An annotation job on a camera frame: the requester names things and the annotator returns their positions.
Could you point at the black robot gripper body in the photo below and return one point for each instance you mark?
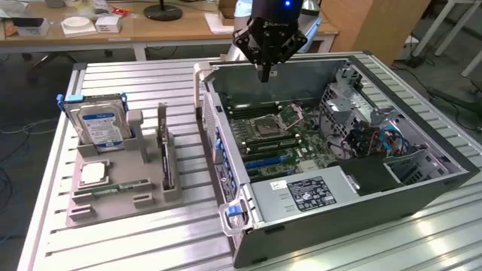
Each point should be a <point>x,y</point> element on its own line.
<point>276,17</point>

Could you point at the green graphics card black fan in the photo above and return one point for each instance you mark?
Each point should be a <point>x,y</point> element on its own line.
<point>163,124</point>

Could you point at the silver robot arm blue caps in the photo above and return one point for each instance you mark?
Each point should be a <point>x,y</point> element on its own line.
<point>241,8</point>

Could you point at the white paper stack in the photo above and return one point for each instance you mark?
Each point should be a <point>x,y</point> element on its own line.
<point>217,24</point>

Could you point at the brown cardboard box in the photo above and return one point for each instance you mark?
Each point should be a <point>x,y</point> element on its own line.
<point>226,8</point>

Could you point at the wooden desk white legs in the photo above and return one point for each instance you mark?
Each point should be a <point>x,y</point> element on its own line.
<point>170,28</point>

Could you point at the wooden cabinet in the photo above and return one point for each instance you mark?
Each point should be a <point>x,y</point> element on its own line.
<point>377,28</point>

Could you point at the black round lamp base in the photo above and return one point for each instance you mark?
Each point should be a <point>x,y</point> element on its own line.
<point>163,13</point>

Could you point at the metal socket cover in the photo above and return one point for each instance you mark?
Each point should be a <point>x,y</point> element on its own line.
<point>292,117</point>

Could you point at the perforated metal disk bay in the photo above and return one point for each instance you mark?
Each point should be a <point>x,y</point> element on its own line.
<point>338,124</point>

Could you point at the CPU socket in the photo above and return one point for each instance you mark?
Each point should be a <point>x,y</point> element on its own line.
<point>265,127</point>

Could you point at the black floor adapter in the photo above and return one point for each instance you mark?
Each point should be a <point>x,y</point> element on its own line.
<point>414,62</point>

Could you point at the red packet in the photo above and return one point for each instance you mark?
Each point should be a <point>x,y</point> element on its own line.
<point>122,12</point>

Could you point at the small white carton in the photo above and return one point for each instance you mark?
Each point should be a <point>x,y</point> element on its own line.
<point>109,25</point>

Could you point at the green RAM stick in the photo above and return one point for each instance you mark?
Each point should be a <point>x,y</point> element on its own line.
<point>272,144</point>
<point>113,188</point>

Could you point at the blue expansion slot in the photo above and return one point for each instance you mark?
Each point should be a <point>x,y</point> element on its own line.
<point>264,163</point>

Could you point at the white square round-hole container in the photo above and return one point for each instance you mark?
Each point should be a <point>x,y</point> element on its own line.
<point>77,28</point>

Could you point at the white tape roll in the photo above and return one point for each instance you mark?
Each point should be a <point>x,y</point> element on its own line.
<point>74,2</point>

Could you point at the black floor stand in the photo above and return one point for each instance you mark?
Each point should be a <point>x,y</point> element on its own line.
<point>460,100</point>

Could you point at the hard disk in blue caddy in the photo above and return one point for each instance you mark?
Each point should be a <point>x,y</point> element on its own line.
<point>99,127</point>

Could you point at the black plastic shroud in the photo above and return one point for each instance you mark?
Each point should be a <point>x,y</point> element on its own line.
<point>369,175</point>

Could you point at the grey cup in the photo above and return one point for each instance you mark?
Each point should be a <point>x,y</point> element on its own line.
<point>55,3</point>

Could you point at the silver drive cage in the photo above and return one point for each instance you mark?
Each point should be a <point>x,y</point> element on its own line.
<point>414,169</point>

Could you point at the black chair base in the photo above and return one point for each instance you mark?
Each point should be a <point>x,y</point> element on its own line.
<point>35,66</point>

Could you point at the white box black lid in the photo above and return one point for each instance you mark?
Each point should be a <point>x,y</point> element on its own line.
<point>33,29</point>

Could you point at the grey power supply unit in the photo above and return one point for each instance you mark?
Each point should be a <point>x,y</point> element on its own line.
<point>272,206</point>

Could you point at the silver CPU chip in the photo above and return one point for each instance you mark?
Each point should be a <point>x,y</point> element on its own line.
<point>94,172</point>

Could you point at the grey printed parts rack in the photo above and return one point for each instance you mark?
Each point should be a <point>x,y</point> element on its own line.
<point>125,203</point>

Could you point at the black open PC case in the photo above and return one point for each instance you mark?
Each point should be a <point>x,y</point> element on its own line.
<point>338,226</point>

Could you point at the white table frame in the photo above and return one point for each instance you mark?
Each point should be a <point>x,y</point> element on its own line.
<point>452,28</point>

